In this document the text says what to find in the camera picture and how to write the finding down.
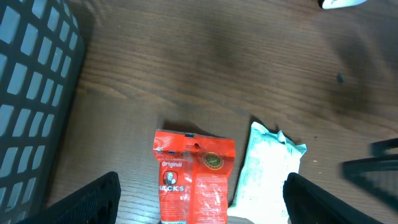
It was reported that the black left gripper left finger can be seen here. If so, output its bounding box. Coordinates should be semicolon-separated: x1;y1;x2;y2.
18;171;121;224

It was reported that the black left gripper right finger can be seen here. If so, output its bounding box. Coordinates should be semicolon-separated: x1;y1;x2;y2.
283;172;379;224

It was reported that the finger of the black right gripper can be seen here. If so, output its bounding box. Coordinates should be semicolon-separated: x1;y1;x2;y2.
341;154;397;202
370;138;397;157

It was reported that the pale green wipes packet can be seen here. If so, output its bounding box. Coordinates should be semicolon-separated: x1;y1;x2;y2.
227;122;307;224

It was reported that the red snack packet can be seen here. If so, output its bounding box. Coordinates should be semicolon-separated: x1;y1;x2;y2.
153;129;236;224

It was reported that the white barcode scanner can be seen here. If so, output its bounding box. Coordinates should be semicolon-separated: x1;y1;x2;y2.
318;0;367;9

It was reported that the grey plastic shopping basket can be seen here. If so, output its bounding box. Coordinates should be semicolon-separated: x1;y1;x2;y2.
1;0;85;223

